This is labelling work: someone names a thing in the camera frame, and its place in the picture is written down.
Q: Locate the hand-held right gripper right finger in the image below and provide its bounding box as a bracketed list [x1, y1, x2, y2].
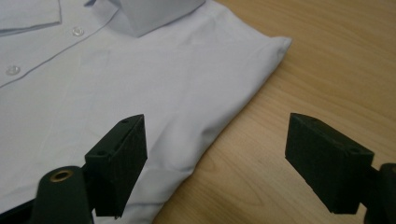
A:
[284, 112, 375, 215]

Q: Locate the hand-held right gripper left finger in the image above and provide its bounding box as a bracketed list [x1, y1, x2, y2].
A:
[84, 114, 149, 218]

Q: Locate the white collared shirt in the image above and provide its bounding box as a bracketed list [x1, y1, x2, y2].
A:
[0, 0, 293, 224]

